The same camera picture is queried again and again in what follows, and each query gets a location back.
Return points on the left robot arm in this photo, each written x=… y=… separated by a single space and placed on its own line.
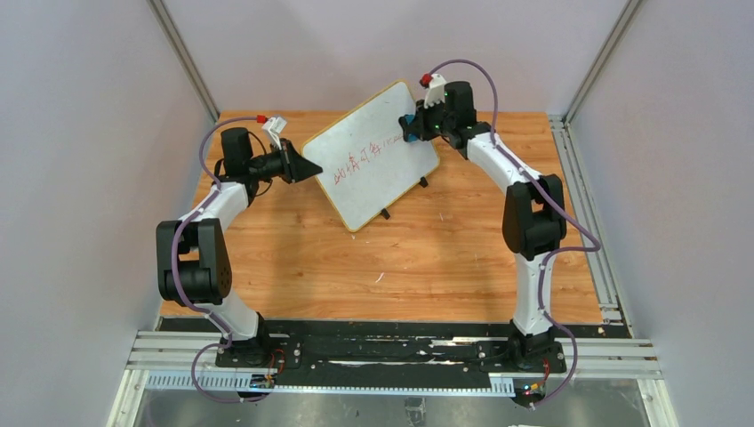
x=193 y=263

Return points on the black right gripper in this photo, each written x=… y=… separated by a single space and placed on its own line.
x=417 y=124

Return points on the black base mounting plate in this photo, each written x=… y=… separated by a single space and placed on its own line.
x=387 y=355

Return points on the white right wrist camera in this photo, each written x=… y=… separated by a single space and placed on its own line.
x=435 y=89

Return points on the aluminium side rail right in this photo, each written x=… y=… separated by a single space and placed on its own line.
x=608 y=293

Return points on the aluminium corner post right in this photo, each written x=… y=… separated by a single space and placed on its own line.
x=605 y=53

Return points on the aluminium corner post left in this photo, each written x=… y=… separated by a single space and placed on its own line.
x=172 y=33

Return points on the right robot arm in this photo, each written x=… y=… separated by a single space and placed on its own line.
x=533 y=224

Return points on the yellow framed whiteboard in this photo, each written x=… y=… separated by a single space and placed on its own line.
x=367 y=165

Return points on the aluminium corner post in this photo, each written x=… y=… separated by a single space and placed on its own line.
x=172 y=33
x=605 y=53

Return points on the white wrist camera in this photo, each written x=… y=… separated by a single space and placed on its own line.
x=273 y=128
x=435 y=89

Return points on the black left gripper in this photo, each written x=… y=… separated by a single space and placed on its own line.
x=286 y=163

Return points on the blue black whiteboard eraser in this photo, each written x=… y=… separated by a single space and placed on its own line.
x=409 y=128

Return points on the aluminium frame rail front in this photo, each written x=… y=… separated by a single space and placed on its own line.
x=612 y=380

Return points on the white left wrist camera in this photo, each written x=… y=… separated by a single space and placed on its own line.
x=273 y=128

